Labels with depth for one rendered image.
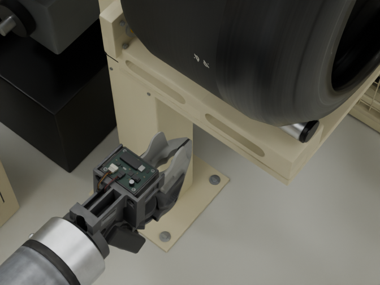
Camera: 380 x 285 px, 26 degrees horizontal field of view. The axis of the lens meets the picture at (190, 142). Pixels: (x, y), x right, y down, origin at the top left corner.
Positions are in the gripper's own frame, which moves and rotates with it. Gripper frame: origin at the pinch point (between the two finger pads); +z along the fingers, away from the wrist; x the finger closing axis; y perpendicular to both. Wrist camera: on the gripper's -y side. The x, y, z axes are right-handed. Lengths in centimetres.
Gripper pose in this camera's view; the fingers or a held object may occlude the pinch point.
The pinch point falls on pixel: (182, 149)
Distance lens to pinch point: 110.3
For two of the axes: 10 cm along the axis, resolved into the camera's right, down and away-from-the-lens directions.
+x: -7.8, -5.4, 3.1
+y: 0.8, -5.8, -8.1
